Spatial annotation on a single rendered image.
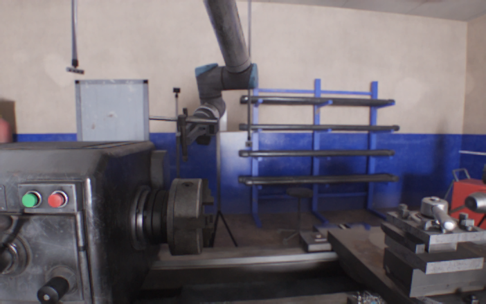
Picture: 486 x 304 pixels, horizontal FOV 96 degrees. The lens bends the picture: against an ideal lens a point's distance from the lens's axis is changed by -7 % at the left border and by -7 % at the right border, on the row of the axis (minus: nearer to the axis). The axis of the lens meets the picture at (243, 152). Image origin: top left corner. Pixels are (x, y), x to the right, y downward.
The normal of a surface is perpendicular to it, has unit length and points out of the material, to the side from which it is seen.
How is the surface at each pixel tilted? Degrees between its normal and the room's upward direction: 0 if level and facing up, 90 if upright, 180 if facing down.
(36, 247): 90
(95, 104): 90
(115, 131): 90
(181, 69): 90
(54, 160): 45
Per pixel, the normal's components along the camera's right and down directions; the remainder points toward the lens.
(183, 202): 0.07, -0.54
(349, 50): 0.09, 0.09
